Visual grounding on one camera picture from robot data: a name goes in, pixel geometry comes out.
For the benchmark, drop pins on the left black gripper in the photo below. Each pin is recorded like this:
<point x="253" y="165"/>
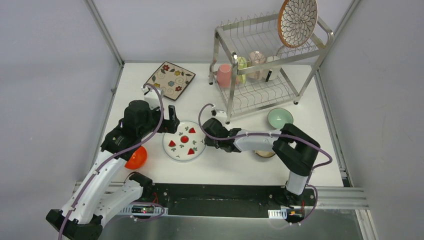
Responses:
<point x="170" y="122"/>

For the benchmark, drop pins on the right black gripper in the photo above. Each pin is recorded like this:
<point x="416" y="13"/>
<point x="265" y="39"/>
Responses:
<point x="208" y="142"/>

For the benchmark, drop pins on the watermelon pattern round plate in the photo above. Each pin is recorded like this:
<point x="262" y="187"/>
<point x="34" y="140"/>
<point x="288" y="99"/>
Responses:
<point x="186" y="144"/>

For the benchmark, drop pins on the pink cup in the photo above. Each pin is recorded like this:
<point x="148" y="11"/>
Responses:
<point x="223" y="76"/>

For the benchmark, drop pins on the pale yellow mug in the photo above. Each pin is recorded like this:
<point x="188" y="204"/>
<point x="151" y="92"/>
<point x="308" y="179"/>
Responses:
<point x="242" y="64"/>

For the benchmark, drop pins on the white ribbed mug black handle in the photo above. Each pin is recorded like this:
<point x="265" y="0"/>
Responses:
<point x="273" y="72"/>

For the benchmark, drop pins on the brown rim petal pattern plate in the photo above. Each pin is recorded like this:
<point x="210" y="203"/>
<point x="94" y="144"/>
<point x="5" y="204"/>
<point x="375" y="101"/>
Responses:
<point x="297" y="20"/>

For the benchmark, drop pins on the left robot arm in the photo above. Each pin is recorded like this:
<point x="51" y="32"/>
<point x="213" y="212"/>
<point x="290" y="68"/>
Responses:
<point x="85" y="215"/>

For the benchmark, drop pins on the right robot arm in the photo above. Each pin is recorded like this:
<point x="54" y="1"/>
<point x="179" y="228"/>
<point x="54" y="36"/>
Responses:
<point x="296" y="149"/>

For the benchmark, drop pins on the steel two-tier dish rack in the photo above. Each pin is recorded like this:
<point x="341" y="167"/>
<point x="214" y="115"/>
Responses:
<point x="260" y="33"/>

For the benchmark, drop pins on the square floral plate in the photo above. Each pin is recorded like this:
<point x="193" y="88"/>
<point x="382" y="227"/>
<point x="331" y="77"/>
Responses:
<point x="172" y="79"/>

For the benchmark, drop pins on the orange plastic bowl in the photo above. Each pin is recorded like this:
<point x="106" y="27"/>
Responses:
<point x="138" y="159"/>

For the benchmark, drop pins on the dark patterned cream bowl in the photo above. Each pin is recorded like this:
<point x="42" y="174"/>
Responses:
<point x="264" y="154"/>

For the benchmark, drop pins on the mint green bowl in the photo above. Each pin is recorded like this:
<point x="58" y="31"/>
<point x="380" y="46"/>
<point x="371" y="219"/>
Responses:
<point x="278" y="117"/>

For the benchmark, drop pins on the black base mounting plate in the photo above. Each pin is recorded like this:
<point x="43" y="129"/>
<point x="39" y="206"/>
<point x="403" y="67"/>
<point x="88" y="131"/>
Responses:
<point x="234" y="201"/>

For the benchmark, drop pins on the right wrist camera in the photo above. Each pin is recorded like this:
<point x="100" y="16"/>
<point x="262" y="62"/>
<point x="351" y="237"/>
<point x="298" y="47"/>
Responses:
<point x="220" y="115"/>

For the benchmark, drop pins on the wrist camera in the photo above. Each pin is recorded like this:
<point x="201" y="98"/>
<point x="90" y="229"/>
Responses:
<point x="151" y="97"/>
<point x="220" y="115"/>

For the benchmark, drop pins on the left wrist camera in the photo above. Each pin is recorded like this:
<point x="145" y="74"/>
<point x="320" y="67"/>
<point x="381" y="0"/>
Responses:
<point x="151" y="97"/>

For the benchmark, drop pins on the left white cable duct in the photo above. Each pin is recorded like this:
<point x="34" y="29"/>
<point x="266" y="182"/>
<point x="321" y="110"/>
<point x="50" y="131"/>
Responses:
<point x="144" y="210"/>

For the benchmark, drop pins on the white cable duct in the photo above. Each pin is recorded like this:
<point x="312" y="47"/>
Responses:
<point x="277" y="213"/>
<point x="144" y="210"/>

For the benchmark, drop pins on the right white cable duct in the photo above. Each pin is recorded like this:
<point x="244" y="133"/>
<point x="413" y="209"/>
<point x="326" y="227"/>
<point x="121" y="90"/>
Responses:
<point x="277" y="213"/>

